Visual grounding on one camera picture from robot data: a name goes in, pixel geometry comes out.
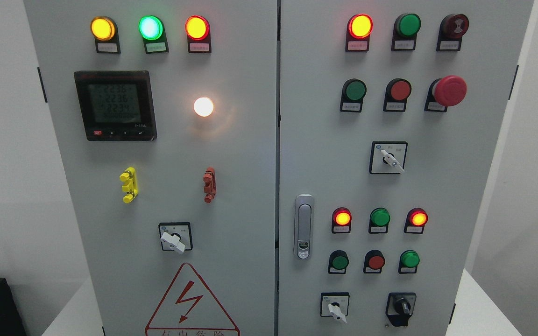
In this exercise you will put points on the black knob switch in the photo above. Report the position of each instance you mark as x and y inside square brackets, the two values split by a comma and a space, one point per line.
[400, 308]

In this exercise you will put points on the red terminal connector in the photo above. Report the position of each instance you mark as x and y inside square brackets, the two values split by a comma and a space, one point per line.
[209, 185]

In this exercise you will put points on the red indicator light middle left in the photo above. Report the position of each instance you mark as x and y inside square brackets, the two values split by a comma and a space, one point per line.
[341, 221]

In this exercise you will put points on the white lit indicator lamp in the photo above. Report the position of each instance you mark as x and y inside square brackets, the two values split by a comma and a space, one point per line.
[203, 106]

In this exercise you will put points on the green push button upper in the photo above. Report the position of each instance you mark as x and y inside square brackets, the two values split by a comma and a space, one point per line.
[352, 95]

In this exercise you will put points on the green push button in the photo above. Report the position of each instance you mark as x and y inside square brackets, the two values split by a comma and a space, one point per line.
[338, 262]
[352, 95]

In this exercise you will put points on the green push button lower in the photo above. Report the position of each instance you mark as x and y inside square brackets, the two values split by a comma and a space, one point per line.
[338, 262]

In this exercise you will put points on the grey left cabinet door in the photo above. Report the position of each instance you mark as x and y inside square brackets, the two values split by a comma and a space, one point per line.
[233, 236]

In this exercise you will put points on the grey cabinet door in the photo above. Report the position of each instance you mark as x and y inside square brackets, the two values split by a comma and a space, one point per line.
[326, 153]
[233, 236]

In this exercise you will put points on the green indicator light middle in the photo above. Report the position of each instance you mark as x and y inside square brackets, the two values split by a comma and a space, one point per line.
[379, 221]

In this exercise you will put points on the grey right cabinet door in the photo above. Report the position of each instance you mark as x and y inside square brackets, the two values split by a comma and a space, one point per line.
[326, 153]

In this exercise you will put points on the red push button lower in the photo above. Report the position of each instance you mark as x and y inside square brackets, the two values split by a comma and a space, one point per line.
[374, 262]

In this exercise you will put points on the red push button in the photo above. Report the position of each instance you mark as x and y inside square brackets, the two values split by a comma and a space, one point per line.
[374, 262]
[397, 93]

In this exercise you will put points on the yellow terminal connector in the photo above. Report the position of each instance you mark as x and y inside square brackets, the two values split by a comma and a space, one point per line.
[129, 184]

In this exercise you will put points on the red push button upper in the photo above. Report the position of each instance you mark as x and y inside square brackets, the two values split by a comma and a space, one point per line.
[397, 93]

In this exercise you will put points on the red indicator light middle right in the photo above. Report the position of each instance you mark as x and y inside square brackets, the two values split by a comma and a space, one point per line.
[415, 221]

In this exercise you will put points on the red indicator light left door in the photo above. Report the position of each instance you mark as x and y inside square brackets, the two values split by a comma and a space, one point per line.
[198, 34]

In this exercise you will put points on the red indicator light door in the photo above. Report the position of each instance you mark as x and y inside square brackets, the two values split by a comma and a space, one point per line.
[358, 32]
[198, 34]

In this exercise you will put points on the red triangle warning sticker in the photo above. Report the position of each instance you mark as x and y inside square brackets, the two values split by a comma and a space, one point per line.
[190, 308]

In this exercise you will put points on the black digital power meter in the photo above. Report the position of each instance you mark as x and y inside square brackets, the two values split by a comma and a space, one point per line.
[116, 106]

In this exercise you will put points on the green lamp button lower right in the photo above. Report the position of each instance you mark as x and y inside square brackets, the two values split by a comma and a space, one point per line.
[408, 262]

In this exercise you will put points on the red indicator light right door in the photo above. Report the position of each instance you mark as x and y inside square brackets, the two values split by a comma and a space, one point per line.
[358, 32]

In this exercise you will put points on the green lit indicator light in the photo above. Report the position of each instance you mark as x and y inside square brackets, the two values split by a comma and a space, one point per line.
[153, 34]

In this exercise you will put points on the red emergency stop button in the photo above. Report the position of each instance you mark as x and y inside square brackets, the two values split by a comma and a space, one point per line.
[444, 93]

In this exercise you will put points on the green indicator light top right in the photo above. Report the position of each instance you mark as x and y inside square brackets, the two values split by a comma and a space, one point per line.
[405, 30]

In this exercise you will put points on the yellow indicator light top left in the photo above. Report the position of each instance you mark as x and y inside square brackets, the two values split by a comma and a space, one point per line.
[105, 33]

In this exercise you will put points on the dark red buzzer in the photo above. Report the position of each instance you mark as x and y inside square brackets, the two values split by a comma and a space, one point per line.
[451, 31]

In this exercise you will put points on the silver door latch handle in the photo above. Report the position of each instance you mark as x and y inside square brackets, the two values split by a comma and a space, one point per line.
[303, 215]

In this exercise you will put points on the white selector switch left door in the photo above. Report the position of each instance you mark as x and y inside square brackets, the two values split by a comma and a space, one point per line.
[175, 237]

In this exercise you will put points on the white selector switch upper right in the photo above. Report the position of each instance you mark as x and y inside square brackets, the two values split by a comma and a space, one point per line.
[387, 158]

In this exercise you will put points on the white selector switch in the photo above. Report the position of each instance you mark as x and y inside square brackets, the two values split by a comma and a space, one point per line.
[387, 158]
[335, 305]

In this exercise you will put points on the white selector switch bottom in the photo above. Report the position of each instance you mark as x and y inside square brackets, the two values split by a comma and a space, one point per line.
[335, 305]

